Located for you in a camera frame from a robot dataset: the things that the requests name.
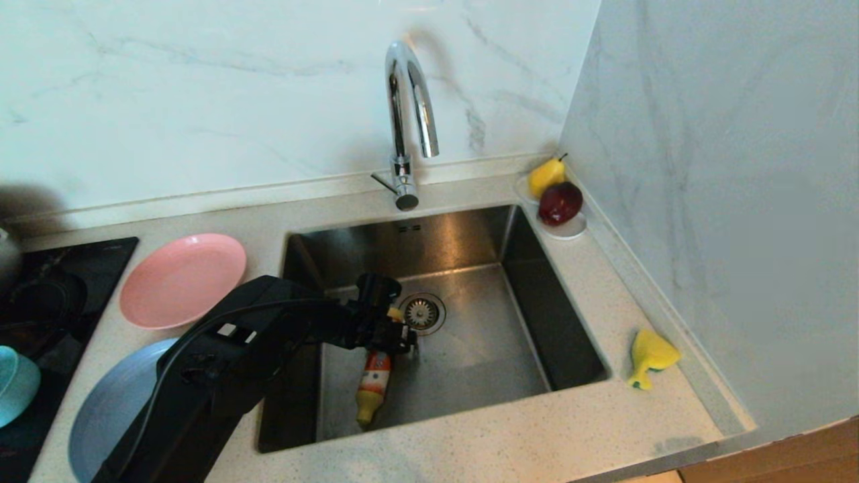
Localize orange dish soap bottle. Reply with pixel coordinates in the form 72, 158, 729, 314
354, 307, 407, 429

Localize metal sink drain strainer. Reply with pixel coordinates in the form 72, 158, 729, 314
401, 292, 447, 336

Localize stainless steel sink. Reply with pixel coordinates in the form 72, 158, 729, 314
258, 204, 612, 454

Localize yellow sponge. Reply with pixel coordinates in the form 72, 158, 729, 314
628, 327, 683, 391

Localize chrome gooseneck faucet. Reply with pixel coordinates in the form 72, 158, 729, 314
369, 39, 441, 211

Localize pink plate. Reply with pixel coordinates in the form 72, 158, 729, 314
119, 233, 248, 329

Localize small white dish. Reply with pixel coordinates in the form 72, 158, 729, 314
515, 176, 589, 241

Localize dark red apple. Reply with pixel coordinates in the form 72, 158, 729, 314
538, 182, 584, 226

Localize yellow pear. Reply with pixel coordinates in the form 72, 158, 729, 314
527, 154, 568, 199

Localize blue plate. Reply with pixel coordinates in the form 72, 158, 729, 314
68, 337, 182, 483

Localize black glass cooktop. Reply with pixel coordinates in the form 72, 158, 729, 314
0, 236, 140, 483

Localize teal cup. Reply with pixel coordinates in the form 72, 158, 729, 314
0, 345, 41, 428

